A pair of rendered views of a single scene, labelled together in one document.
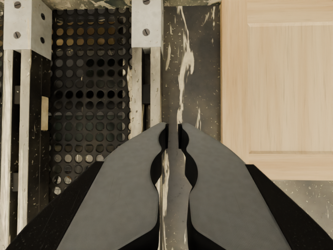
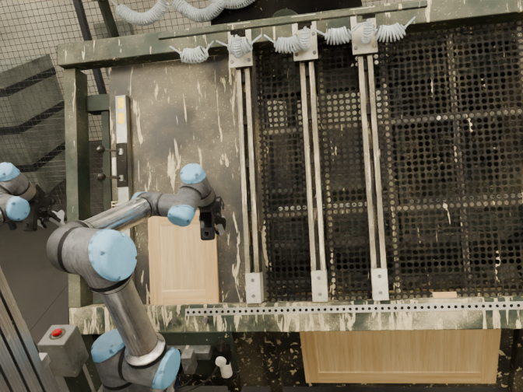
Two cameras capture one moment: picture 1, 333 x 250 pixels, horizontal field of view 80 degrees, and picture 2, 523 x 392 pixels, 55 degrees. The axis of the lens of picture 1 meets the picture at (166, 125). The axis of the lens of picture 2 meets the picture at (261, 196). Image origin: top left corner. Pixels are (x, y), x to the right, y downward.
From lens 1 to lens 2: 172 cm
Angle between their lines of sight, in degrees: 14
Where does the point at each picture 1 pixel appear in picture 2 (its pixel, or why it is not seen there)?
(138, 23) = (256, 285)
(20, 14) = (317, 288)
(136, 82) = (256, 255)
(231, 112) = (212, 243)
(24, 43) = (314, 274)
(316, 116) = (170, 243)
